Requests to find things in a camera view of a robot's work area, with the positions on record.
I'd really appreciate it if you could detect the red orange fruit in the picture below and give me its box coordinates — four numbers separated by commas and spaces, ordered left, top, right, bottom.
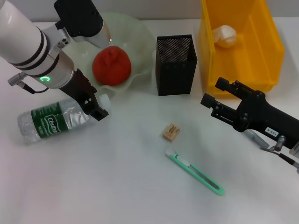
92, 46, 132, 86

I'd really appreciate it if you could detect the pale green glass fruit plate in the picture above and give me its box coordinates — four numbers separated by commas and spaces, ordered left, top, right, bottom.
67, 12, 157, 96

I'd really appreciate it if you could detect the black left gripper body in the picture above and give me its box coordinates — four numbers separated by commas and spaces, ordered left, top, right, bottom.
59, 69, 98, 105

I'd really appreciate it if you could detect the clear green-label water bottle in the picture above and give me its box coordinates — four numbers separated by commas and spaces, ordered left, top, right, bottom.
17, 93, 111, 145

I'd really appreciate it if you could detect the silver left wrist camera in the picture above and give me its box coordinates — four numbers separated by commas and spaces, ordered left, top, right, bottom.
53, 0, 112, 47

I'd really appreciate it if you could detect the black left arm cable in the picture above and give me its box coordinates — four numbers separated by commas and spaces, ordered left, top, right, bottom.
8, 72, 50, 94

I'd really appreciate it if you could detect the tan rubber eraser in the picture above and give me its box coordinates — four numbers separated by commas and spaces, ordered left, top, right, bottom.
161, 123, 181, 142

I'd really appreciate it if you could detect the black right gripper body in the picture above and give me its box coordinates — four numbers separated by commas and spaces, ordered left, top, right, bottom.
233, 91, 299, 150

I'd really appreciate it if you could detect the white paper ball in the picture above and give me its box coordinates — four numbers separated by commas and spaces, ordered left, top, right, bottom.
211, 25, 238, 49

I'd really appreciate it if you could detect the mint green utility knife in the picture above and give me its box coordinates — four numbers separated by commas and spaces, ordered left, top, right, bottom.
165, 149, 225, 196

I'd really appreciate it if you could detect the yellow plastic storage bin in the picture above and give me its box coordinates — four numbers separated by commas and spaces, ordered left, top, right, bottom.
198, 0, 285, 98

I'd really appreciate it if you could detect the grey marker pen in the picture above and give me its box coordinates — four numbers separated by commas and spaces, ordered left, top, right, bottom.
244, 129, 269, 149

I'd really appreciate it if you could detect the black mesh pen holder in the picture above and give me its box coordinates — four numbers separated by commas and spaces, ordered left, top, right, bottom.
155, 34, 198, 97

